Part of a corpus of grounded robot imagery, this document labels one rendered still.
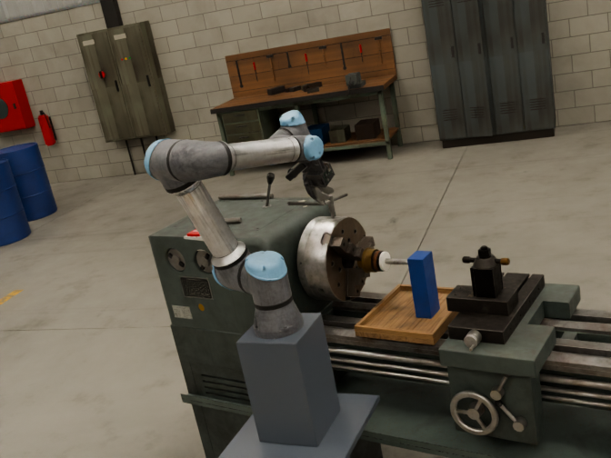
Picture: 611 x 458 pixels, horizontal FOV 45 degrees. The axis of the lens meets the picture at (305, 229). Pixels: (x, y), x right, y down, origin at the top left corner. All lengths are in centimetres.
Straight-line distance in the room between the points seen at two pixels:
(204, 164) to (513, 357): 105
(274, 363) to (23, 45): 972
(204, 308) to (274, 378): 76
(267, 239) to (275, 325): 51
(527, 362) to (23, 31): 1004
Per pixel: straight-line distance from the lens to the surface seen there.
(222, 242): 218
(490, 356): 228
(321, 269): 261
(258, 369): 223
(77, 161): 1148
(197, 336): 300
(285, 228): 268
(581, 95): 910
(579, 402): 244
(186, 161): 198
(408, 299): 279
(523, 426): 239
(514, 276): 267
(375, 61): 922
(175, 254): 289
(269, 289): 214
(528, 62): 851
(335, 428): 237
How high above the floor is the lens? 204
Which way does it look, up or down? 18 degrees down
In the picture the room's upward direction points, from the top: 11 degrees counter-clockwise
